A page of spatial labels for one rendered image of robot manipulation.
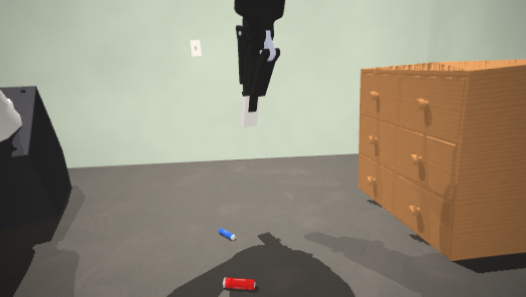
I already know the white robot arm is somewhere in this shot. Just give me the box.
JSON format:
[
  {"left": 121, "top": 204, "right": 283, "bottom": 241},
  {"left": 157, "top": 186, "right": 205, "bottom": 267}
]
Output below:
[{"left": 0, "top": 90, "right": 22, "bottom": 142}]

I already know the wooden chest of drawers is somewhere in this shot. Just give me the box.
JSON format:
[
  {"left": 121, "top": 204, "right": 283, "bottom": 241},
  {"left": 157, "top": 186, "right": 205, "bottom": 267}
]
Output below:
[{"left": 359, "top": 59, "right": 526, "bottom": 261}]

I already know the blue battery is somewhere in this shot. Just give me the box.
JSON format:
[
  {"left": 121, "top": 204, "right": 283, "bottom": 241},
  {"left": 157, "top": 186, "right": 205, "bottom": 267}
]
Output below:
[{"left": 218, "top": 228, "right": 235, "bottom": 240}]

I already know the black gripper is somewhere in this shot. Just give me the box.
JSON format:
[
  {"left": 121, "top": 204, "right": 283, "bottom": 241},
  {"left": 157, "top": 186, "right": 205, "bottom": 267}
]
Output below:
[{"left": 234, "top": 0, "right": 285, "bottom": 128}]

